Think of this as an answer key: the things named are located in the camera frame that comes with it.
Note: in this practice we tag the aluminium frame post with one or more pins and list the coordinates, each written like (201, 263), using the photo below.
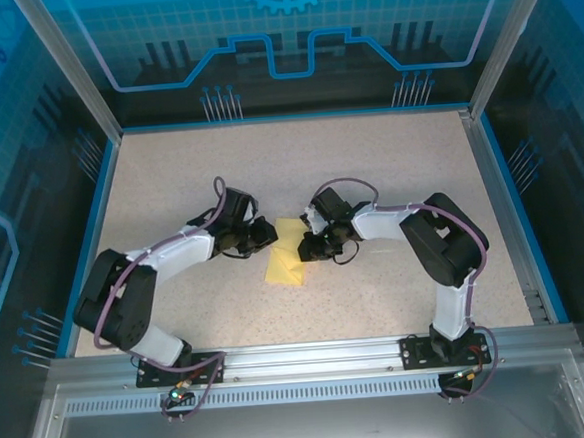
(510, 38)
(76, 73)

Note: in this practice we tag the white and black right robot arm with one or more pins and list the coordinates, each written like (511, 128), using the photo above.
(377, 223)

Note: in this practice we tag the aluminium side rail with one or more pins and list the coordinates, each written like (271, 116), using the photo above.
(491, 175)

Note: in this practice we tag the aluminium mounting rail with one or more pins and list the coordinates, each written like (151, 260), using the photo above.
(312, 360)

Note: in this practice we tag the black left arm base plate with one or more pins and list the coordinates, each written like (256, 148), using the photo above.
(144, 382)

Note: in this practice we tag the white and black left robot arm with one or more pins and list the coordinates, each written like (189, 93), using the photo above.
(184, 251)

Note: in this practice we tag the yellow cloth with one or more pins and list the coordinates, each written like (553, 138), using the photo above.
(285, 272)

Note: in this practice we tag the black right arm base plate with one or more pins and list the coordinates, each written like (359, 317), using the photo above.
(412, 353)

